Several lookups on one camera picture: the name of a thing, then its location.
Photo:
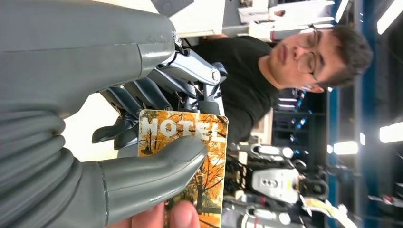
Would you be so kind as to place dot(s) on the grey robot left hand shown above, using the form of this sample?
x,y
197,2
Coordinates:
x,y
78,47

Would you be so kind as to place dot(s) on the hotel key card yellow trees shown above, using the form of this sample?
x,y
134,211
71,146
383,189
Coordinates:
x,y
182,126

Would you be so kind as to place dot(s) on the guest person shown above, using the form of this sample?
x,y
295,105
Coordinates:
x,y
245,81

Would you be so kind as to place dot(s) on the ceiling light strip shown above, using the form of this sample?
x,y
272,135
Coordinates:
x,y
390,15
344,148
392,132

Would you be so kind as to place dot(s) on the eyeglasses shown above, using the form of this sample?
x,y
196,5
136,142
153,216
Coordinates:
x,y
307,63

